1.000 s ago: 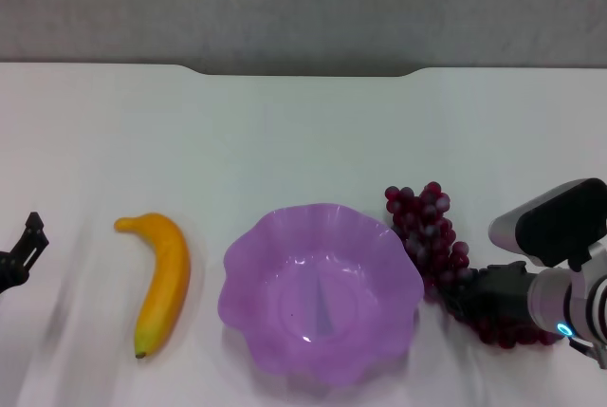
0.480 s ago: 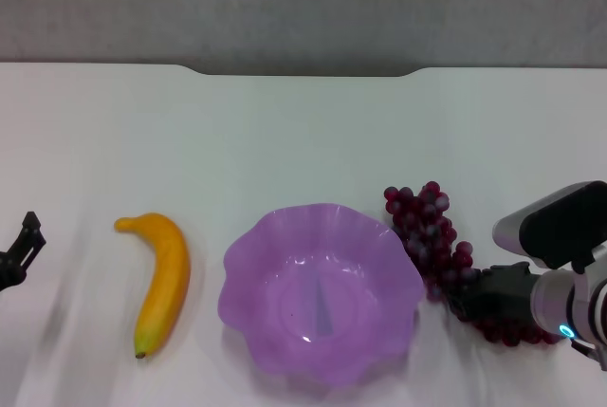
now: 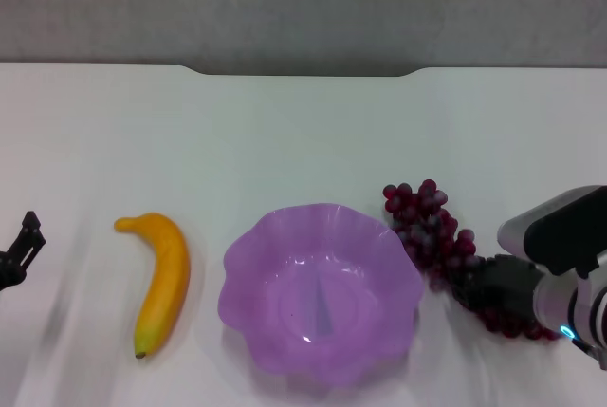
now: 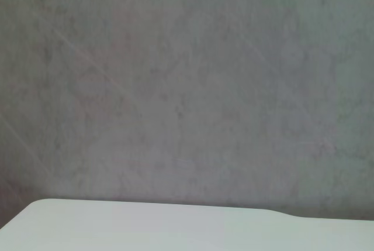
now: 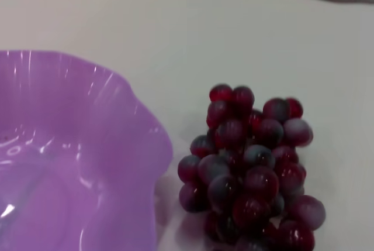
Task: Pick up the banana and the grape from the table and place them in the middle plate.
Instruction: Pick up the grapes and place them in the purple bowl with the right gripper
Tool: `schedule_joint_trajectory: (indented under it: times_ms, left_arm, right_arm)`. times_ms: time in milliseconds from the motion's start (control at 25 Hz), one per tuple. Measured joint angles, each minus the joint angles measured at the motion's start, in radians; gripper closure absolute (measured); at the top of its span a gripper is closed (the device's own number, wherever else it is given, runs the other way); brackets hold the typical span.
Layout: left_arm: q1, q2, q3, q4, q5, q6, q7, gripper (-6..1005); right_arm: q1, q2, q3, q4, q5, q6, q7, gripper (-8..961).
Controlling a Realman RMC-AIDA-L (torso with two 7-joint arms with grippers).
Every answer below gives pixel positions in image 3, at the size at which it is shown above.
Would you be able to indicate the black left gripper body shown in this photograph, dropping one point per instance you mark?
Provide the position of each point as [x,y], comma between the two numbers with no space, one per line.
[9,271]

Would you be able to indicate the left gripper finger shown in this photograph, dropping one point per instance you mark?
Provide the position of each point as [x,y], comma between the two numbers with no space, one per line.
[29,241]

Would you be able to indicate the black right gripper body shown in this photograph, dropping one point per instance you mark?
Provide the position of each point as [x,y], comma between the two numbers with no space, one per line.
[507,286]

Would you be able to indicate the dark red grape bunch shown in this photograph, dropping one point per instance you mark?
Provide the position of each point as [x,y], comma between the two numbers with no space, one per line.
[427,231]

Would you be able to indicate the yellow banana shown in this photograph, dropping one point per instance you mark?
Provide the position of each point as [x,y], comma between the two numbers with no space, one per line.
[163,274]

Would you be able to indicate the purple scalloped plastic bowl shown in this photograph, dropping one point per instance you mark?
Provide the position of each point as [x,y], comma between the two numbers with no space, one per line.
[322,302]

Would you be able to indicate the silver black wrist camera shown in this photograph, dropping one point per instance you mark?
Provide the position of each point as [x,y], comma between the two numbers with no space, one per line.
[559,231]

